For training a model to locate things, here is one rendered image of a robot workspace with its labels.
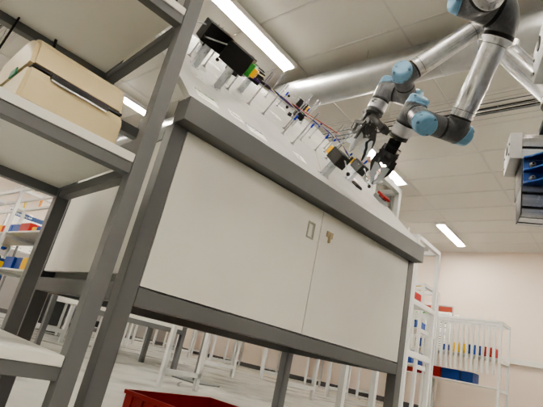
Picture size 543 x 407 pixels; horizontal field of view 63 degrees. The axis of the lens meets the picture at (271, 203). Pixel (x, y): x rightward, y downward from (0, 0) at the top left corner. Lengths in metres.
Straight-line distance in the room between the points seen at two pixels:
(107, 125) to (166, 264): 0.34
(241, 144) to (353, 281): 0.65
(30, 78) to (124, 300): 0.48
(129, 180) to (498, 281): 9.37
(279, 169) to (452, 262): 9.23
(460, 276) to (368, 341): 8.63
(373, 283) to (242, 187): 0.68
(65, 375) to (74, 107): 0.52
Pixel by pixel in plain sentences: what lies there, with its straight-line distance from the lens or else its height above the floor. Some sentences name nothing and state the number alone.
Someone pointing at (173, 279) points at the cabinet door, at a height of 0.44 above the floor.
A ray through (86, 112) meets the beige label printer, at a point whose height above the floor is 0.71.
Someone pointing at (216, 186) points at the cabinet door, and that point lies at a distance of 1.17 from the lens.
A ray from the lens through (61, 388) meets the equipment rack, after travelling 0.95.
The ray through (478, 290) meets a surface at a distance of 10.07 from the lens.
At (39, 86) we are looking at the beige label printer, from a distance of 1.00.
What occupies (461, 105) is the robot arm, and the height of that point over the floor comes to 1.22.
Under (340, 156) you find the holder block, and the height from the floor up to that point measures 0.97.
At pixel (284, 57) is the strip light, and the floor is 3.24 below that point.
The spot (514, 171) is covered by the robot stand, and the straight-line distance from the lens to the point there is 1.61.
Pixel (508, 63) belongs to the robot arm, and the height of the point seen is 1.53.
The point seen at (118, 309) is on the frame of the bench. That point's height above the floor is 0.34.
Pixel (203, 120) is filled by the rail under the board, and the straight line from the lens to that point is 1.13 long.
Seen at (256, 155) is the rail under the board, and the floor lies 0.82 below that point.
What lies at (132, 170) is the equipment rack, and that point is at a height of 0.62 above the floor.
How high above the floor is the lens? 0.31
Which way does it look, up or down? 19 degrees up
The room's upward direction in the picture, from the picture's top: 13 degrees clockwise
